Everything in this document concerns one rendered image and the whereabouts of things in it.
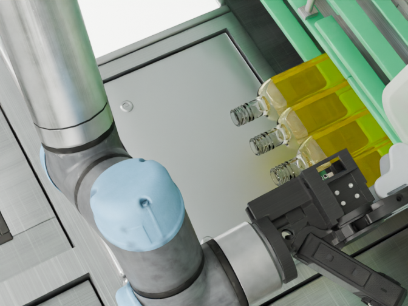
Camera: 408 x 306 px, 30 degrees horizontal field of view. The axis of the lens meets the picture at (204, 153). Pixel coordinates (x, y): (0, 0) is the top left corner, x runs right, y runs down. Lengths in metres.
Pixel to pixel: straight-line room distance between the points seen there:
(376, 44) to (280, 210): 0.43
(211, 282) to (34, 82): 0.25
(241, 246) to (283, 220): 0.06
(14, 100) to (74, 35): 0.69
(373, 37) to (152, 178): 0.57
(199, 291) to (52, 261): 0.55
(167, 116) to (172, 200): 0.67
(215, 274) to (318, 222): 0.12
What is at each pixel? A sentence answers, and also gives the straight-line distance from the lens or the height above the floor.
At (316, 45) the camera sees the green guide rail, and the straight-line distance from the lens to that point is 1.32.
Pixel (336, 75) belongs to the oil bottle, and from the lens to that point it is 1.22.
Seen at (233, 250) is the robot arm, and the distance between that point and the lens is 0.73.
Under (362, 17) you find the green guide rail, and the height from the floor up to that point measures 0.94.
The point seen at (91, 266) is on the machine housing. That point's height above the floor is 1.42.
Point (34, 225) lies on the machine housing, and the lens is 1.28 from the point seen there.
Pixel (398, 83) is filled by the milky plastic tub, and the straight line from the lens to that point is 0.79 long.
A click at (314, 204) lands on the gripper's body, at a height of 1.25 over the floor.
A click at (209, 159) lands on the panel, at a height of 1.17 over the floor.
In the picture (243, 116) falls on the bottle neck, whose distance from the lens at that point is 1.17.
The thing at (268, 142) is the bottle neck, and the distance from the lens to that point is 1.15.
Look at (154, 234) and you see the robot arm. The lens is 0.65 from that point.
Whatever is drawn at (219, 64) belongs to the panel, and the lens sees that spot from 1.38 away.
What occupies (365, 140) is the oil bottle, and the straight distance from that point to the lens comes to 1.16.
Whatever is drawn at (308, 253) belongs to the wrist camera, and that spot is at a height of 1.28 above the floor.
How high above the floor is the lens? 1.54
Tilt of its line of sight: 17 degrees down
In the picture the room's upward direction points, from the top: 115 degrees counter-clockwise
